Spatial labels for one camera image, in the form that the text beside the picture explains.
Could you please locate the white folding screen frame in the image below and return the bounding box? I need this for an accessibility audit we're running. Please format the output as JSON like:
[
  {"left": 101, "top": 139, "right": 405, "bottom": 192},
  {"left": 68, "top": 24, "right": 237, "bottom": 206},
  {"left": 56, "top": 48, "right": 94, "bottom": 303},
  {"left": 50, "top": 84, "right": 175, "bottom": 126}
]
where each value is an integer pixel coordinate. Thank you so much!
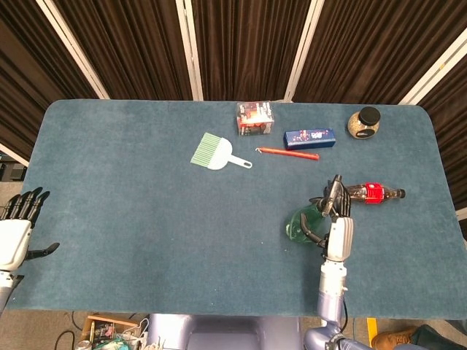
[{"left": 0, "top": 0, "right": 467, "bottom": 167}]

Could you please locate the brown leather shoe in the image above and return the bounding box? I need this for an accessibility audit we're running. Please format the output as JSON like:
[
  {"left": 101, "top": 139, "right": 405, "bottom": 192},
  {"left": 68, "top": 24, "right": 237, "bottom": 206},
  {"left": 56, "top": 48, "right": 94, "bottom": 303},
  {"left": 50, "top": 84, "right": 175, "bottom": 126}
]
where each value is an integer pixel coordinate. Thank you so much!
[{"left": 371, "top": 327, "right": 419, "bottom": 350}]

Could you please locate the red candle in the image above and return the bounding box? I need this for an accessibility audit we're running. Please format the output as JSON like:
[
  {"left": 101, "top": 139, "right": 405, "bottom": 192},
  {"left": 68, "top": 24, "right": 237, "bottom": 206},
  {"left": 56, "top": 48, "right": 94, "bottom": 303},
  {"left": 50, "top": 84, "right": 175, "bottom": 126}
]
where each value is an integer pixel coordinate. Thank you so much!
[{"left": 255, "top": 147, "right": 321, "bottom": 162}]

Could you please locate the wooden crate with clutter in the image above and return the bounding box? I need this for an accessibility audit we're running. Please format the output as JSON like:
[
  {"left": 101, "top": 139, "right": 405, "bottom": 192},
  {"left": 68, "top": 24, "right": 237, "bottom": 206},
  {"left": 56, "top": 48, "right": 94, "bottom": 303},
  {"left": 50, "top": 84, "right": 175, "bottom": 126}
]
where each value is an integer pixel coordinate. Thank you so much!
[{"left": 80, "top": 314, "right": 148, "bottom": 350}]

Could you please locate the white brush with green bristles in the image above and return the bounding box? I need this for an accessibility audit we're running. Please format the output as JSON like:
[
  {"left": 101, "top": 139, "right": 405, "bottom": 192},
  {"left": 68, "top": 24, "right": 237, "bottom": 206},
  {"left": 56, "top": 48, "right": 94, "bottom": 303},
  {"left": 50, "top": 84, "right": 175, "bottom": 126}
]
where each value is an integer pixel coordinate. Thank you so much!
[{"left": 190, "top": 132, "right": 253, "bottom": 171}]

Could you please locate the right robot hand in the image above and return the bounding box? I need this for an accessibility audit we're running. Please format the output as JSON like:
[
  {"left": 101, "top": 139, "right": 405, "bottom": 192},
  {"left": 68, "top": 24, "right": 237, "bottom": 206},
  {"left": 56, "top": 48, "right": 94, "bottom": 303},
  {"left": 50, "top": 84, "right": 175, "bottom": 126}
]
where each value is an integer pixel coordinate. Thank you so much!
[{"left": 300, "top": 174, "right": 355, "bottom": 263}]

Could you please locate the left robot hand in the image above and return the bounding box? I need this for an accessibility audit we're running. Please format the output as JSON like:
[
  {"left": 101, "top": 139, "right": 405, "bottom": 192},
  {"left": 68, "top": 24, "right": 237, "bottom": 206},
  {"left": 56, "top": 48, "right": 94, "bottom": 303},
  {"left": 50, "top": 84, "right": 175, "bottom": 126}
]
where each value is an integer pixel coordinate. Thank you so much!
[{"left": 0, "top": 187, "right": 61, "bottom": 273}]

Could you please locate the blue rectangular box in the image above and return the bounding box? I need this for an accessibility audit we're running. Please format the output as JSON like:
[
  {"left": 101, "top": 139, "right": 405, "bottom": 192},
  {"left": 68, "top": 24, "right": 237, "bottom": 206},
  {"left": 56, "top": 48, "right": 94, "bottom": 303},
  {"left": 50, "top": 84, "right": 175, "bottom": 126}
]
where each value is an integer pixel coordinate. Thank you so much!
[{"left": 283, "top": 127, "right": 337, "bottom": 151}]

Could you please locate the cola bottle with red label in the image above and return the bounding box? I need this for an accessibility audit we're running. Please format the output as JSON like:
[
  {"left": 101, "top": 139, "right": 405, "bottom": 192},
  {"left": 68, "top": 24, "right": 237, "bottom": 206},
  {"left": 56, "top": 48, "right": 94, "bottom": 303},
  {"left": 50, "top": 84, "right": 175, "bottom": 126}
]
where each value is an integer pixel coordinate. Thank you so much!
[{"left": 344, "top": 180, "right": 406, "bottom": 206}]

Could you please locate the round glass jar black lid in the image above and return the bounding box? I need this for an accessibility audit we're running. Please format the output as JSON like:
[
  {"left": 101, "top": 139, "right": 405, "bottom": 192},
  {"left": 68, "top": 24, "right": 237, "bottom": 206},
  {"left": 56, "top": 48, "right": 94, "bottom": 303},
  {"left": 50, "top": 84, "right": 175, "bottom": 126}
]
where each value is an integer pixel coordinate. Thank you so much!
[{"left": 347, "top": 106, "right": 382, "bottom": 140}]

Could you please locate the green spray bottle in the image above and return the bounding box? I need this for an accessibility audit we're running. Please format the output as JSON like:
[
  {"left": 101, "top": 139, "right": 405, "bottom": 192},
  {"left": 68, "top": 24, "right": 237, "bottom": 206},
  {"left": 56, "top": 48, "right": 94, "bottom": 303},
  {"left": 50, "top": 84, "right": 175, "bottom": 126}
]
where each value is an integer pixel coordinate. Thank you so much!
[{"left": 285, "top": 174, "right": 344, "bottom": 243}]

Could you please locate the robot torso base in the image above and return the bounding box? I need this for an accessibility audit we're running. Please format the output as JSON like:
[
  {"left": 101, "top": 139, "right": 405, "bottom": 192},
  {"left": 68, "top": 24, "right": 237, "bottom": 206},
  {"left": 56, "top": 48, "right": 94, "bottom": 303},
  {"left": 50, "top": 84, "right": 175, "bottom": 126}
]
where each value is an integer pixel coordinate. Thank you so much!
[{"left": 146, "top": 313, "right": 307, "bottom": 350}]

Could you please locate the blue table cloth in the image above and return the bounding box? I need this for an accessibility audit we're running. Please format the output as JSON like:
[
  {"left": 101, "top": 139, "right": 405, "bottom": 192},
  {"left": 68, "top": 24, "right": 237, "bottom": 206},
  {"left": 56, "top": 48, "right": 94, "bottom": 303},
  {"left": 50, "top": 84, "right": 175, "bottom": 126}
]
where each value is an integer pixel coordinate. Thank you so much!
[{"left": 6, "top": 99, "right": 467, "bottom": 322}]

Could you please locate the red black small box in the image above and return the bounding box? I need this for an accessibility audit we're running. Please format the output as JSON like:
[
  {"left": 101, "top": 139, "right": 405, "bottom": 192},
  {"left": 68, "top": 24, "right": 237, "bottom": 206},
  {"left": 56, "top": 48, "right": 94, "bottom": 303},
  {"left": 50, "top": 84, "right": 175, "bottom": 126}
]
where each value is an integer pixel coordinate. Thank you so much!
[{"left": 235, "top": 100, "right": 276, "bottom": 136}]

